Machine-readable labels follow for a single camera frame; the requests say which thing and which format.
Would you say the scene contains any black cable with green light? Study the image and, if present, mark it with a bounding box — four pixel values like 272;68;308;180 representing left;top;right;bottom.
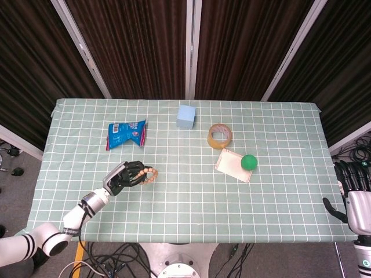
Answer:
219;243;253;278

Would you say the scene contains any yellowish packing tape roll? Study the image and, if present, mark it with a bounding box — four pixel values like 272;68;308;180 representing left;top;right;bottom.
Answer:
207;123;233;150

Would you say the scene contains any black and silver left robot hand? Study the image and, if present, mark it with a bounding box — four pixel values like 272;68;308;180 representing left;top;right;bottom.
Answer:
103;160;154;197

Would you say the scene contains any grey metal stand leg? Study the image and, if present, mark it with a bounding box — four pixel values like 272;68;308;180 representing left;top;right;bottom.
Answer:
334;242;347;278

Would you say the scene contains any green checkered tablecloth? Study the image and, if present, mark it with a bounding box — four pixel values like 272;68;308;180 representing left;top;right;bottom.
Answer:
16;98;359;244

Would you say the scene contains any dark brown ribbed partition panel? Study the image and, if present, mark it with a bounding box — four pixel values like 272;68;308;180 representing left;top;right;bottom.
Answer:
0;0;106;151
194;0;315;101
269;0;371;147
65;0;187;100

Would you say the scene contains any black coiled cable bundle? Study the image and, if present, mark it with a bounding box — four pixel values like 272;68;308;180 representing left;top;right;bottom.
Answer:
332;134;371;163

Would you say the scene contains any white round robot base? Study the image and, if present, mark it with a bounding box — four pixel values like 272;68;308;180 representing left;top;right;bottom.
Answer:
139;242;220;278

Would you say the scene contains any white aluminium partition post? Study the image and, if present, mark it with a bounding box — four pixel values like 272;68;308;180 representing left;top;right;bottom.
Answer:
260;0;329;102
50;0;112;100
184;0;203;100

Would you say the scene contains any green ball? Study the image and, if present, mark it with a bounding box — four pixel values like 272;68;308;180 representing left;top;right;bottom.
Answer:
241;154;258;171

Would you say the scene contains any wooden bead bracelet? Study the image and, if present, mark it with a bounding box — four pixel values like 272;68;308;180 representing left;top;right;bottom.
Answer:
136;166;159;185

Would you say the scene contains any yellow floor tape strip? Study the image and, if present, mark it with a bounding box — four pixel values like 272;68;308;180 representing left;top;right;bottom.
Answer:
74;241;87;263

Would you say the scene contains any black floor cable bundle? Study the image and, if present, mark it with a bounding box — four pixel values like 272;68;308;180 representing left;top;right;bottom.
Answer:
78;242;152;278

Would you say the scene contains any light blue foam cube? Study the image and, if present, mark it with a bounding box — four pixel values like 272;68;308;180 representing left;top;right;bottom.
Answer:
176;104;197;129

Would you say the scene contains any blue snack bag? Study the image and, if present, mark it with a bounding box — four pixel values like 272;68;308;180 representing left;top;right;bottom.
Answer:
105;119;148;151

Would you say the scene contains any white floor cable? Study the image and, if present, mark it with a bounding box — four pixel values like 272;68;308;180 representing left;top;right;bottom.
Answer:
59;260;106;278

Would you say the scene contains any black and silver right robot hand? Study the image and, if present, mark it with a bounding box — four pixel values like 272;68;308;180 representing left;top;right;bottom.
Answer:
322;160;371;234

